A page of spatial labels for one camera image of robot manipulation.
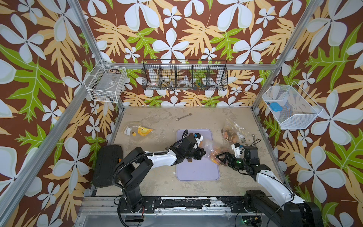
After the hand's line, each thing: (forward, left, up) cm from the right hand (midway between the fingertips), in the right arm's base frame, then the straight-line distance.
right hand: (220, 158), depth 85 cm
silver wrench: (+36, +27, -6) cm, 45 cm away
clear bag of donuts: (+3, +4, 0) cm, 5 cm away
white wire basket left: (+37, +70, +29) cm, 85 cm away
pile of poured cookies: (+2, +18, -5) cm, 19 cm away
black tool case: (0, +69, 0) cm, 69 cm away
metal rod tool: (+21, -30, -6) cm, 37 cm away
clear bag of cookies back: (+20, -13, -2) cm, 24 cm away
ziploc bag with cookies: (+18, +54, +4) cm, 57 cm away
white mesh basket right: (+24, -42, +21) cm, 53 cm away
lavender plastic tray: (-5, +10, -6) cm, 12 cm away
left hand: (+4, +8, +3) cm, 9 cm away
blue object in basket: (+24, -34, +20) cm, 46 cm away
